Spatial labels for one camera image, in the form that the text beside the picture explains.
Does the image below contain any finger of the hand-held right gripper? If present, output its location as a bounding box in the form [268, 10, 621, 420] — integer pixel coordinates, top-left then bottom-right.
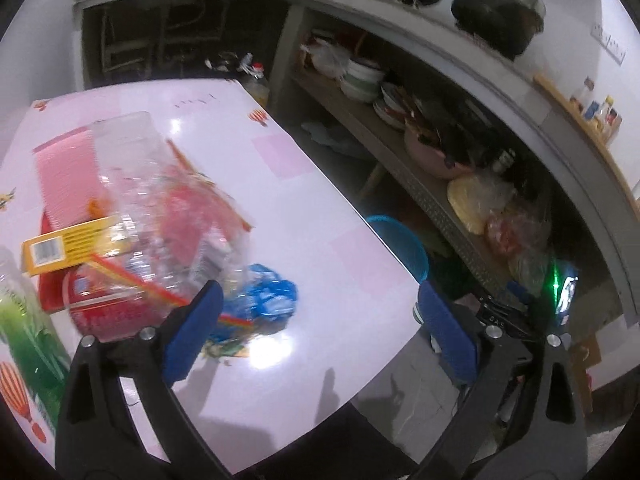
[472, 294, 540, 341]

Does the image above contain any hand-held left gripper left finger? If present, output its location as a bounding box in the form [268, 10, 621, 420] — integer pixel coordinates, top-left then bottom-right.
[55, 279, 236, 480]

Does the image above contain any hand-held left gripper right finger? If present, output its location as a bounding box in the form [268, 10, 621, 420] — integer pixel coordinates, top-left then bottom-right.
[410, 281, 588, 480]

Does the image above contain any red snack packet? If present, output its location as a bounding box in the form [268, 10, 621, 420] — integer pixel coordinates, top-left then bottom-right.
[39, 210, 191, 343]

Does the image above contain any blue wrapper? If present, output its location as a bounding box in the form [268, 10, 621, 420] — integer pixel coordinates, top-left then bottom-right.
[220, 262, 298, 333]

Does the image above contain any blue plastic mesh basket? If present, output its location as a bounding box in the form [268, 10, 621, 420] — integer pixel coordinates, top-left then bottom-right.
[365, 215, 430, 283]

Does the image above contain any yellow and white box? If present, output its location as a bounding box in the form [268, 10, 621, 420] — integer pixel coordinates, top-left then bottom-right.
[21, 215, 136, 277]

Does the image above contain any green label plastic bottle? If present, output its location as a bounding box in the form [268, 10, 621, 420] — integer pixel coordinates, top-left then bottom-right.
[0, 245, 73, 436]

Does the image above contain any clear plastic bag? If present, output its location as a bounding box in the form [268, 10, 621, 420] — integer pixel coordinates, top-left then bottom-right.
[90, 110, 256, 321]

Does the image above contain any colourful flat wrapper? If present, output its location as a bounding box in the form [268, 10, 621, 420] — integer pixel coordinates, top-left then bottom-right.
[200, 312, 261, 361]

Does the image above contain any clear bag with brown contents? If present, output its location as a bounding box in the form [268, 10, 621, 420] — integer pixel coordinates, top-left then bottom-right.
[507, 245, 556, 296]

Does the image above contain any cardboard box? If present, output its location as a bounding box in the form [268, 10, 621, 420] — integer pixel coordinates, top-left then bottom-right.
[570, 335, 606, 416]

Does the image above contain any clear bag with red contents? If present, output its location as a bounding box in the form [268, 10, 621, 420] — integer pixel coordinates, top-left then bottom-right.
[485, 205, 551, 261]

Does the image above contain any orange plastic stick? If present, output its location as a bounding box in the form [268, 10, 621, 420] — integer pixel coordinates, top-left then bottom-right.
[87, 252, 190, 307]
[165, 139, 253, 233]

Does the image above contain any bag of yellow flatbread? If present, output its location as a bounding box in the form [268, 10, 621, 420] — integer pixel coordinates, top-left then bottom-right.
[446, 175, 516, 236]

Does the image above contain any metal cup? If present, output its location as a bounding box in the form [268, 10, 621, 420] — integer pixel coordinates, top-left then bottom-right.
[492, 147, 518, 173]

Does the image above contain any pink patterned tablecloth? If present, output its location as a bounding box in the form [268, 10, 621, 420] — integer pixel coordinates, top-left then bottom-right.
[0, 79, 423, 476]

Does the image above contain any pink plastic basin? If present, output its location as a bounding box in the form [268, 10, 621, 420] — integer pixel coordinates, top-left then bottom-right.
[404, 120, 476, 181]

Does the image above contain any pink plastic comb-like sheet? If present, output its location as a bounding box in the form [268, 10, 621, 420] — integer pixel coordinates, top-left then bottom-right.
[32, 127, 108, 233]

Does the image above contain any glass jar with cork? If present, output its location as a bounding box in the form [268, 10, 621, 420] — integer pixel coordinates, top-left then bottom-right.
[572, 77, 596, 111]

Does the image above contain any perforated wooden shelf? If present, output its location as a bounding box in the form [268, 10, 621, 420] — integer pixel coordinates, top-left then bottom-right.
[290, 67, 551, 311]

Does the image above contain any stack of plates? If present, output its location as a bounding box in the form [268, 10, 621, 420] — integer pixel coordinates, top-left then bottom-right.
[372, 82, 416, 131]

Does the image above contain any white cloth on floor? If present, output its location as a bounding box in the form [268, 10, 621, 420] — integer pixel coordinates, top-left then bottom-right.
[300, 120, 373, 158]

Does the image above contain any yellow cooking oil bottle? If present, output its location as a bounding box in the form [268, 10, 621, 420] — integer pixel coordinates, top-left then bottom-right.
[242, 62, 271, 106]

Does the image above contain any stack of white bowls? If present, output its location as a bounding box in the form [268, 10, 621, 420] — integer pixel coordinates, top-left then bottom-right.
[339, 57, 386, 103]

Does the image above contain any black pot with metal lid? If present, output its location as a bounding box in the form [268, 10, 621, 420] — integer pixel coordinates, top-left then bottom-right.
[451, 0, 547, 58]

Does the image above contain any white plastic bag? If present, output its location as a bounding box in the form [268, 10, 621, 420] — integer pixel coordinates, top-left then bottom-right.
[300, 40, 348, 78]

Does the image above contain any concrete kitchen counter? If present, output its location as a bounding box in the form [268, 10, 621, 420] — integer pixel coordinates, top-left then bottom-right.
[72, 0, 640, 321]

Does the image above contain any white wall socket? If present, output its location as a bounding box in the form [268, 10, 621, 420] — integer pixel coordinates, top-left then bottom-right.
[590, 22, 626, 66]

